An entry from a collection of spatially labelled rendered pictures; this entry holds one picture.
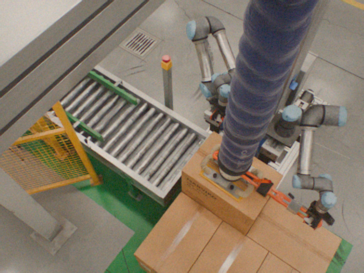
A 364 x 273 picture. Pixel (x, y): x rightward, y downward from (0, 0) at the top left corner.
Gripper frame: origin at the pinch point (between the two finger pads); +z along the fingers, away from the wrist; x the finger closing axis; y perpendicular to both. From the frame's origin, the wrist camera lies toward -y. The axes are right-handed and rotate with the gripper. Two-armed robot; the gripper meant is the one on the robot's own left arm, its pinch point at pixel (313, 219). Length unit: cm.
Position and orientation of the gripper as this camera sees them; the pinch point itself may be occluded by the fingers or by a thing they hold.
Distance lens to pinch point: 247.4
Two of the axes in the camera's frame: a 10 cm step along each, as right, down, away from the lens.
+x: -6.1, 6.9, -3.8
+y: -7.9, -5.3, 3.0
